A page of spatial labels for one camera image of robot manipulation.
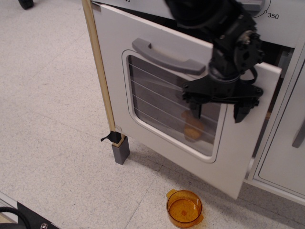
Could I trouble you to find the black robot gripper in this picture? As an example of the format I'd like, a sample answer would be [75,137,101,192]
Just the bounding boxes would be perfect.
[183,14,264,123]

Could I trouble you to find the white toy oven door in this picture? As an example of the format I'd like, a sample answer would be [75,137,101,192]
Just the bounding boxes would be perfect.
[91,2,281,198]

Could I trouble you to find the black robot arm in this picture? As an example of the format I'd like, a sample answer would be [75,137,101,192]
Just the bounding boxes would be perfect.
[166,0,264,123]

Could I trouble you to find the orange toy chicken drumstick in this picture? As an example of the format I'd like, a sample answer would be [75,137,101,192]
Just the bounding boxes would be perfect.
[181,111,204,141]

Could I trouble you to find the white right cabinet door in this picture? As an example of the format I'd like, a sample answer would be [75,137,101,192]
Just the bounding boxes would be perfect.
[254,54,305,200]

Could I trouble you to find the white toy kitchen cabinet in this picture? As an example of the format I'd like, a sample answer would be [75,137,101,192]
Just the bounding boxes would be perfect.
[82,0,305,204]

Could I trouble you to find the orange transparent toy pot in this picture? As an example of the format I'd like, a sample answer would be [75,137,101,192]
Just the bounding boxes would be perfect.
[166,189,204,229]

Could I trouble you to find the grey temperature knob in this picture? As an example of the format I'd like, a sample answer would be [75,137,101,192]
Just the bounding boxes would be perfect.
[239,0,265,12]

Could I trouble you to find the grey cabinet foot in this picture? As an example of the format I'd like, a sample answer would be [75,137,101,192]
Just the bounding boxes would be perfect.
[112,137,130,165]

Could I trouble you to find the black wheel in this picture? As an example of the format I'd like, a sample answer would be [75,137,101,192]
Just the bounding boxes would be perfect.
[18,0,34,10]

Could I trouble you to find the grey right door handle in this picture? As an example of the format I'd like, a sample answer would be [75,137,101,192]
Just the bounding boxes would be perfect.
[292,121,305,148]

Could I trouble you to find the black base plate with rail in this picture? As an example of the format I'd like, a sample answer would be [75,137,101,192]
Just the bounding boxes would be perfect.
[0,192,60,229]

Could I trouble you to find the black cable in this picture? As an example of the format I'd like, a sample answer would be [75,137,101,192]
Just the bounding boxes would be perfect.
[0,207,33,229]

